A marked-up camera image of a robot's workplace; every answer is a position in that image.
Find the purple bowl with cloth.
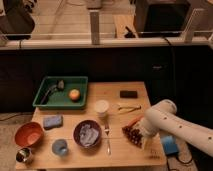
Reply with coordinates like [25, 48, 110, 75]
[73, 120, 102, 148]

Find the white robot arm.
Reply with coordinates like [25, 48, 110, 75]
[139, 99, 213, 157]

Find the blue plastic cup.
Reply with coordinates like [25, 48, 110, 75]
[52, 139, 68, 156]

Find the black monitor box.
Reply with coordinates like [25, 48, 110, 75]
[134, 0, 190, 32]

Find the green plastic tray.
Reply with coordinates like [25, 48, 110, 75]
[33, 76, 88, 110]

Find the yellow red apple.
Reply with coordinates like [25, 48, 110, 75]
[69, 89, 80, 101]

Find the dark red grape bunch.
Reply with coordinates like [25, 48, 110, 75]
[122, 126, 142, 147]

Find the grey dish brush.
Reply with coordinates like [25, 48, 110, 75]
[41, 80, 65, 104]

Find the blue box on floor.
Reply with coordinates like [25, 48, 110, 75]
[161, 136, 179, 155]

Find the orange bowl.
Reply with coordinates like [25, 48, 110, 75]
[15, 122, 44, 147]

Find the blue sponge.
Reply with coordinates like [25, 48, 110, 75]
[43, 115, 63, 130]

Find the grey vertical post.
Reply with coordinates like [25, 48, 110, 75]
[90, 10, 100, 45]

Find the small metal cup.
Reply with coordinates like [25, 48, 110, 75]
[16, 148, 33, 164]

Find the white plastic cup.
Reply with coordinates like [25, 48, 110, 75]
[94, 100, 109, 118]

